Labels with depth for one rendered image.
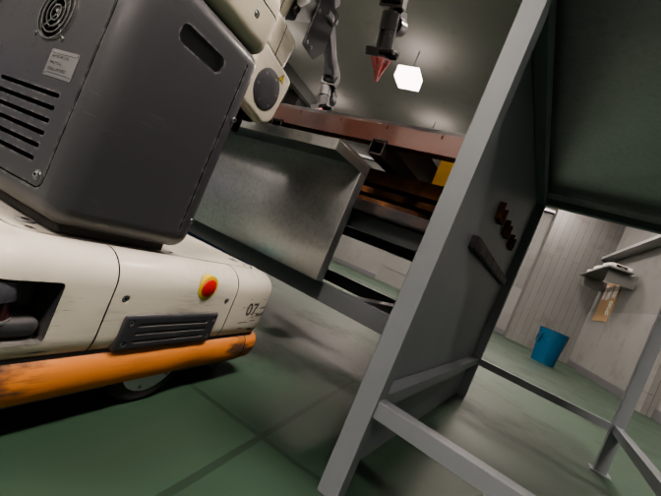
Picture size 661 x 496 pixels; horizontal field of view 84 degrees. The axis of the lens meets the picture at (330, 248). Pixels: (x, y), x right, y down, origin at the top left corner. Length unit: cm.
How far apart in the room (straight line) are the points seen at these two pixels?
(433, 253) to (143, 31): 55
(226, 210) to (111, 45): 88
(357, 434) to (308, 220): 67
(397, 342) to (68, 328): 50
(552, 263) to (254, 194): 929
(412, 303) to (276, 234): 67
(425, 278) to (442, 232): 8
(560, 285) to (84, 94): 998
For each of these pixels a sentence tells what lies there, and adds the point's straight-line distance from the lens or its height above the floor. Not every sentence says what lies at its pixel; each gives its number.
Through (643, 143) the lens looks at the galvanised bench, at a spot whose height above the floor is 105.
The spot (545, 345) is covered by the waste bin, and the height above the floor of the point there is 27.
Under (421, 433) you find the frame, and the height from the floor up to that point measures 19.
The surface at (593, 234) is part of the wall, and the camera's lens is 1047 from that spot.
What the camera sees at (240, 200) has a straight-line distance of 137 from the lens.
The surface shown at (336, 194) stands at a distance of 113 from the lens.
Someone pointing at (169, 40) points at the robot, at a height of 59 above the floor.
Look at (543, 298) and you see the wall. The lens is 1011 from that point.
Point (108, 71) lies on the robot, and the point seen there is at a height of 51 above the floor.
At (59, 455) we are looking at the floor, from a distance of 69.
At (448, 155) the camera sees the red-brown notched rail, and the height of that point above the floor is 77.
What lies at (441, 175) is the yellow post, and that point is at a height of 76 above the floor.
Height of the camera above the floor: 41
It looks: level
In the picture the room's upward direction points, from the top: 23 degrees clockwise
